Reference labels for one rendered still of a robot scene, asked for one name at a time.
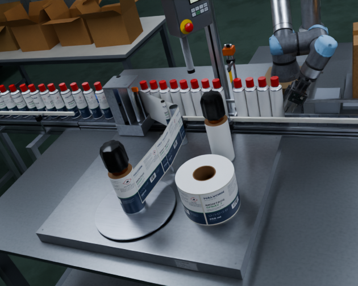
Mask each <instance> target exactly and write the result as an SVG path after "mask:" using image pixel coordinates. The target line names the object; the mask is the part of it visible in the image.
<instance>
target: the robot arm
mask: <svg viewBox="0 0 358 286"><path fill-rule="evenodd" d="M270 5H271V12H272V23H273V35H272V37H270V38H269V46H270V53H271V55H272V60H273V65H272V70H271V74H270V75H271V77H272V76H278V78H279V83H285V82H291V81H292V84H291V85H288V87H287V88H286V90H285V92H284V112H286V113H287V112H290V111H291V112H293V111H294V109H295V108H297V107H298V106H299V105H300V106H302V105H303V104H304V102H305V100H306V99H307V97H308V95H309V91H310V88H309V86H310V84H311V83H312V82H315V81H316V80H317V78H318V77H319V75H320V74H321V73H323V71H322V70H323V69H324V67H325V66H326V65H327V63H328V61H329V60H330V58H331V56H332V55H333V54H334V53H335V49H336V48H337V46H338V43H337V41H335V39H334V38H332V37H331V36H329V35H328V29H327V27H325V26H324V24H323V23H322V22H321V7H320V0H301V17H302V25H301V26H300V27H299V31H298V32H294V30H293V26H292V16H291V10H290V0H270ZM307 54H308V56H307V58H306V59H305V62H304V63H303V65H302V66H301V68H300V67H299V64H298V62H297V59H296V56H302V55H307ZM296 79H297V80H296ZM294 80H295V81H294ZM290 101H291V102H292V103H291V105H290V106H289V107H288V105H289V103H290Z"/></svg>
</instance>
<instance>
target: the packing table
mask: <svg viewBox="0 0 358 286"><path fill-rule="evenodd" d="M140 21H141V25H142V28H143V32H142V33H141V34H140V35H139V36H138V37H137V39H136V40H135V41H134V42H133V43H132V44H129V45H117V46H111V47H100V48H96V47H95V43H93V44H91V45H75V46H67V47H62V46H61V43H58V44H57V45H56V46H54V47H53V48H52V49H50V50H45V51H31V52H22V50H21V49H19V50H17V51H6V52H0V66H13V65H16V66H17V68H18V70H19V72H20V74H21V76H22V77H23V79H21V80H20V81H19V82H17V83H16V84H15V87H16V88H17V87H19V86H20V85H21V84H23V83H26V85H27V87H28V86H29V85H31V84H32V83H31V81H30V79H29V77H28V75H27V73H26V70H25V68H24V66H23V65H50V64H86V63H105V62H122V64H123V67H124V70H128V69H133V67H132V64H131V61H130V58H131V57H132V56H134V55H135V54H136V53H137V52H138V51H139V50H140V49H141V48H142V47H144V46H145V45H146V43H147V42H149V41H150V39H152V38H153V37H154V36H155V35H156V34H157V33H158V32H160V35H161V39H162V42H163V46H164V50H165V54H166V58H167V61H168V65H169V67H170V68H176V64H175V61H174V57H173V53H172V49H171V46H170V41H169V37H168V33H167V30H166V26H165V22H166V18H165V15H162V16H150V17H143V18H140ZM28 89H29V88H28Z"/></svg>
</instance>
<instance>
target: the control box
mask: <svg viewBox="0 0 358 286"><path fill-rule="evenodd" d="M206 1H207V3H208V7H209V11H207V12H204V13H203V14H200V15H198V16H196V17H194V18H192V15H191V12H190V8H193V7H195V6H198V5H200V4H201V3H204V2H206ZM161 3H162V6H163V10H164V14H165V18H166V23H167V26H168V30H169V34H170V35H172V36H175V37H179V38H183V37H185V36H187V35H189V34H191V33H193V32H195V31H198V30H200V29H202V28H204V27H206V26H209V25H211V24H212V23H213V22H212V18H211V12H210V6H209V1H208V0H200V1H198V2H196V3H194V4H192V5H190V4H189V0H161ZM186 23H192V24H193V30H192V31H191V32H186V31H185V27H184V26H185V24H186Z"/></svg>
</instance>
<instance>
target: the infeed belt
mask: <svg viewBox="0 0 358 286"><path fill-rule="evenodd" d="M102 114H103V113H102ZM91 115H92V113H91ZM285 117H329V118H358V116H357V115H349V116H348V115H285ZM79 121H80V122H107V123H115V120H114V118H113V119H111V120H106V119H105V116H104V114H103V117H102V118H101V119H98V120H95V119H94V118H93V115H92V116H91V118H89V119H86V120H84V119H83V118H81V119H80V120H79ZM187 122H188V124H205V121H192V122H189V121H187ZM154 123H158V124H162V123H160V122H158V121H156V120H155V122H154ZM234 125H262V126H289V127H341V128H358V124H339V123H275V122H268V123H264V122H256V123H252V122H246V123H240V122H238V121H234Z"/></svg>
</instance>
